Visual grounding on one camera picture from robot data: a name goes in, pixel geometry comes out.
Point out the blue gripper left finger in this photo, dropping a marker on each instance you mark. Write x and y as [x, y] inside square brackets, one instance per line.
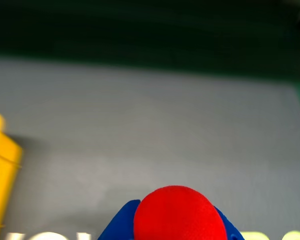
[120, 222]

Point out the pale yellow-green object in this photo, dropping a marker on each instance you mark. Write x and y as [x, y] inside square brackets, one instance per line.
[275, 236]

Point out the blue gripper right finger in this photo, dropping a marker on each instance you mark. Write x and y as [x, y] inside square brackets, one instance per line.
[231, 231]

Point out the red foam ball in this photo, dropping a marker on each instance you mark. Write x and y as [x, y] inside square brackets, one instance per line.
[180, 215]

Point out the yellow plastic bin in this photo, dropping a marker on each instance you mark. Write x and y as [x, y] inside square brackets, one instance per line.
[2, 175]

